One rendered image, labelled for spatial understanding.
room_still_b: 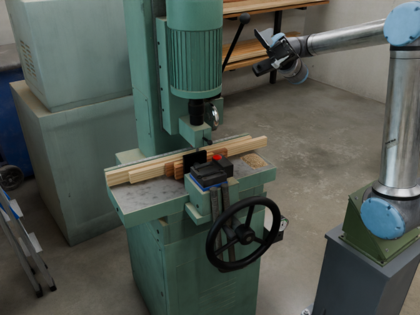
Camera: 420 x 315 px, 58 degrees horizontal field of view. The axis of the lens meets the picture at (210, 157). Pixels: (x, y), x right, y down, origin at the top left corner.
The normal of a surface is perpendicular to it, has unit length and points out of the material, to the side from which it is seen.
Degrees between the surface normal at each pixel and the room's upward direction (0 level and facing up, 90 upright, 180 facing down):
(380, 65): 90
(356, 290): 90
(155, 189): 0
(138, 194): 0
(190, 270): 90
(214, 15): 90
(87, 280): 0
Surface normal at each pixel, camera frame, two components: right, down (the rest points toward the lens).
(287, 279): 0.00, -0.86
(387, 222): -0.84, 0.30
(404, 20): -0.84, 0.10
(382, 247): 0.39, -0.39
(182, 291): 0.48, 0.44
